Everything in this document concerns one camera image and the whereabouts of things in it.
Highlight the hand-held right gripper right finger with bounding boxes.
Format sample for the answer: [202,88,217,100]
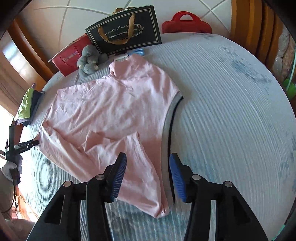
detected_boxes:
[169,153,270,241]

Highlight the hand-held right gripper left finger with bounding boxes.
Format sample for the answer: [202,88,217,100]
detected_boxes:
[26,152,127,241]

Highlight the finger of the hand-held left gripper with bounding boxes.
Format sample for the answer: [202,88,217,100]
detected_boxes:
[14,139,40,154]

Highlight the pink shirt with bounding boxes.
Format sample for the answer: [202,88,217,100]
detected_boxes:
[38,56,185,219]

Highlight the person's left forearm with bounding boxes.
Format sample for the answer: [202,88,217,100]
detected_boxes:
[0,171,17,215]

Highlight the stack of folded clothes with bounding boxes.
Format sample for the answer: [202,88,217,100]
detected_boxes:
[23,90,46,127]

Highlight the person's left hand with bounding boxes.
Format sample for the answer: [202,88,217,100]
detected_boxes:
[2,154,23,183]

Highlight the folded green shirt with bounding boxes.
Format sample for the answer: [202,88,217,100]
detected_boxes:
[14,88,36,120]

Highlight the red paper bag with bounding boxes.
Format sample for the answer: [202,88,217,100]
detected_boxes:
[48,34,93,77]

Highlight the grey plush rabbit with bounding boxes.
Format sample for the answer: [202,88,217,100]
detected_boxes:
[76,44,109,78]

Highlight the blue scissors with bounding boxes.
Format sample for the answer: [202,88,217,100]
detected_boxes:
[128,48,145,57]

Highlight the white padded headboard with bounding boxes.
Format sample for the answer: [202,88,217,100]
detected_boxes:
[18,0,233,63]

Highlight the green plastic object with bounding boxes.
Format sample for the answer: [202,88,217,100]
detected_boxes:
[282,78,296,99]

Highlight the black gift bag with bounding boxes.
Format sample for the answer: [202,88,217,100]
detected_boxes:
[85,5,162,54]

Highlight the red handbag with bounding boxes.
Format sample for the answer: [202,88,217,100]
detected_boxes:
[161,12,213,34]

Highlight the patterned curtain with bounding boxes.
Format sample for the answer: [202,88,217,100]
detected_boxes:
[271,27,296,81]

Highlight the wooden headboard frame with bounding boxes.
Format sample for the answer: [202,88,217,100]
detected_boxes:
[0,19,59,116]
[230,0,285,68]

